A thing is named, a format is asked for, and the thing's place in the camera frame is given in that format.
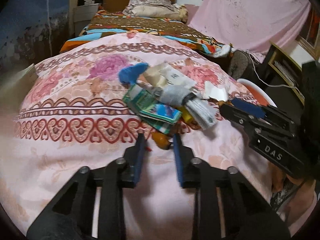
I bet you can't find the white torn paper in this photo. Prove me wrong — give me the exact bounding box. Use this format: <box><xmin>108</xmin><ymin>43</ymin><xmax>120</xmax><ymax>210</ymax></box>
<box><xmin>202</xmin><ymin>81</ymin><xmax>229</xmax><ymax>102</ymax></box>

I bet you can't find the grey white sock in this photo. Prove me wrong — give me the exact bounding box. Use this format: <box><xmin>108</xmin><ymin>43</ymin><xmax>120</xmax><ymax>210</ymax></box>
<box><xmin>151</xmin><ymin>85</ymin><xmax>217</xmax><ymax>130</ymax></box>

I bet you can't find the yellow small bottle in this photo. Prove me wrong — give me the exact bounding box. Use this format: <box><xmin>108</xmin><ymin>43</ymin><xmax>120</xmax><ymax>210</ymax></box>
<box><xmin>180</xmin><ymin>106</ymin><xmax>194</xmax><ymax>124</ymax></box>

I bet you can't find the orange small bottle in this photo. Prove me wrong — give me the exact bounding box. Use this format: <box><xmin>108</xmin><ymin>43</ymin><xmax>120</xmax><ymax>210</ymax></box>
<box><xmin>151</xmin><ymin>132</ymin><xmax>172</xmax><ymax>150</ymax></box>

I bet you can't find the blue fuzzy trash piece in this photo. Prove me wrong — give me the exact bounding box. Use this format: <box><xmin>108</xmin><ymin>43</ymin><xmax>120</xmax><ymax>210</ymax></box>
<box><xmin>118</xmin><ymin>62</ymin><xmax>149</xmax><ymax>85</ymax></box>

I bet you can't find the white wrapper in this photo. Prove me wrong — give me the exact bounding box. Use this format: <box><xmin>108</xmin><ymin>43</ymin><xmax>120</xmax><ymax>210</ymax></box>
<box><xmin>143</xmin><ymin>62</ymin><xmax>197</xmax><ymax>89</ymax></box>

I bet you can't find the white red plastic basin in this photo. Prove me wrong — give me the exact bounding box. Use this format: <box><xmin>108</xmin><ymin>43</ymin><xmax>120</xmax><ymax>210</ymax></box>
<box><xmin>237</xmin><ymin>79</ymin><xmax>277</xmax><ymax>107</ymax></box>

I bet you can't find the wooden desk shelf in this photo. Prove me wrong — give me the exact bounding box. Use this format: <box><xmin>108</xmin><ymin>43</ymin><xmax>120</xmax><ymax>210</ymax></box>
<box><xmin>264</xmin><ymin>42</ymin><xmax>305</xmax><ymax>105</ymax></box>

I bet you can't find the dark mesh fan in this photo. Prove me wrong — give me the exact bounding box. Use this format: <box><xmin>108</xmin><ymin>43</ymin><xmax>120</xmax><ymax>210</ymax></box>
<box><xmin>227</xmin><ymin>50</ymin><xmax>253</xmax><ymax>80</ymax></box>

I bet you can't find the pink hanging sheet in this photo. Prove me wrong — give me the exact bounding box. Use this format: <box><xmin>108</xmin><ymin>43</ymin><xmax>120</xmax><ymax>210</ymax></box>
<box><xmin>190</xmin><ymin>0</ymin><xmax>311</xmax><ymax>54</ymax></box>

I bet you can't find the pink floral bed cover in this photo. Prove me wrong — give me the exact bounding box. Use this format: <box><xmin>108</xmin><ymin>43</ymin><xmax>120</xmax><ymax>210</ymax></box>
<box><xmin>1</xmin><ymin>33</ymin><xmax>256</xmax><ymax>239</ymax></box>

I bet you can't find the beige tissue box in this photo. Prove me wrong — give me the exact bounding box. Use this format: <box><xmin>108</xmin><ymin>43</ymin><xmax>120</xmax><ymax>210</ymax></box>
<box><xmin>1</xmin><ymin>64</ymin><xmax>38</xmax><ymax>108</ymax></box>

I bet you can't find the floral pillow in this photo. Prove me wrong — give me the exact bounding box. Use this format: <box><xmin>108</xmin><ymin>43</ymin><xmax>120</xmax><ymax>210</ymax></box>
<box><xmin>123</xmin><ymin>0</ymin><xmax>188</xmax><ymax>23</ymax></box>

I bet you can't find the colourful cartoon blanket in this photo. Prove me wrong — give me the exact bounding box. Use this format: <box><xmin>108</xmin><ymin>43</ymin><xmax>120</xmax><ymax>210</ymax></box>
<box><xmin>60</xmin><ymin>10</ymin><xmax>230</xmax><ymax>57</ymax></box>

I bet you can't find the white bedside cabinet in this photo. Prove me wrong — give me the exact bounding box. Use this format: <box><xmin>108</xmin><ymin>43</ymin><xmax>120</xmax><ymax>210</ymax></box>
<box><xmin>73</xmin><ymin>3</ymin><xmax>99</xmax><ymax>36</ymax></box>

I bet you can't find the blue fabric wardrobe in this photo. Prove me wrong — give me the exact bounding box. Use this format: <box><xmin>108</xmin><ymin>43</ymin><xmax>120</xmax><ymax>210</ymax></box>
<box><xmin>1</xmin><ymin>0</ymin><xmax>69</xmax><ymax>71</ymax></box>

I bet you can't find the white cable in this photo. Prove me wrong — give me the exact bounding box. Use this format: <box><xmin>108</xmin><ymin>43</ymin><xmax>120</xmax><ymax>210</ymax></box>
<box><xmin>246</xmin><ymin>51</ymin><xmax>304</xmax><ymax>98</ymax></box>

